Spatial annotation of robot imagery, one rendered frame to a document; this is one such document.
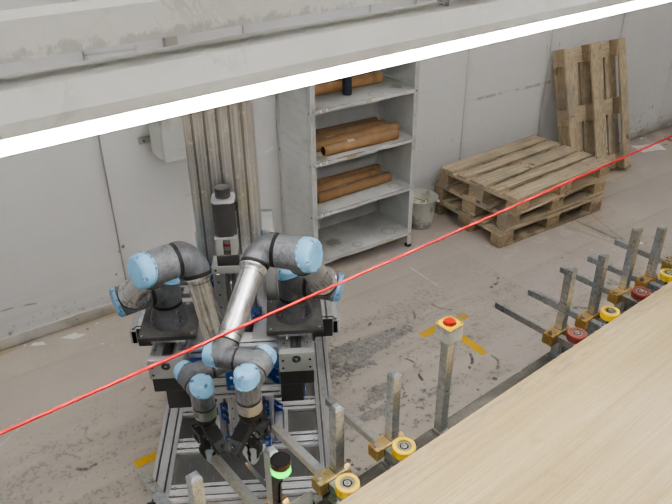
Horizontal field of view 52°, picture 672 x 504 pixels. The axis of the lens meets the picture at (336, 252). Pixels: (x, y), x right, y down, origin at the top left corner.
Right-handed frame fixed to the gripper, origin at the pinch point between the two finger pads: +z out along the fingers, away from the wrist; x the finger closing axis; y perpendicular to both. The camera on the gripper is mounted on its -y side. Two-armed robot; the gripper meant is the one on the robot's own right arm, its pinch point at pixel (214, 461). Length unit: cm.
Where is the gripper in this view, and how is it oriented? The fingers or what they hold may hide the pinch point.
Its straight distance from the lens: 250.7
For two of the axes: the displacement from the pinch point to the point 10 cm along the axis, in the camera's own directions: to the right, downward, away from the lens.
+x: -7.8, 3.2, -5.4
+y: -6.3, -3.9, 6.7
